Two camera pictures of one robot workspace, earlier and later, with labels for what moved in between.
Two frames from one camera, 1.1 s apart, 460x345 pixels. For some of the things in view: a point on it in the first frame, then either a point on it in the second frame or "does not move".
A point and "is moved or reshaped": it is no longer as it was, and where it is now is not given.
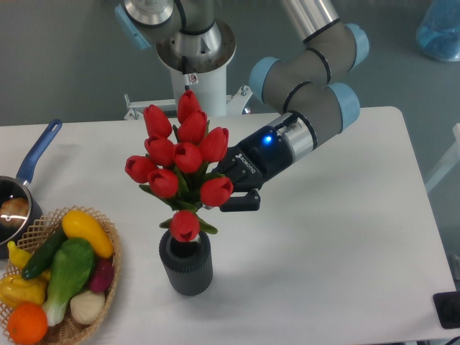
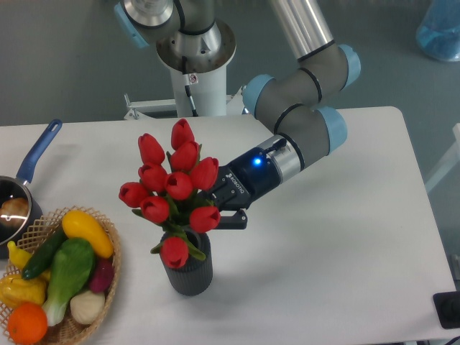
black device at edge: [447, 305] does not move
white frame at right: [448, 165] does not move
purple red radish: [103, 275] does not move
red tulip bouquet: [178, 167] is moved or reshaped
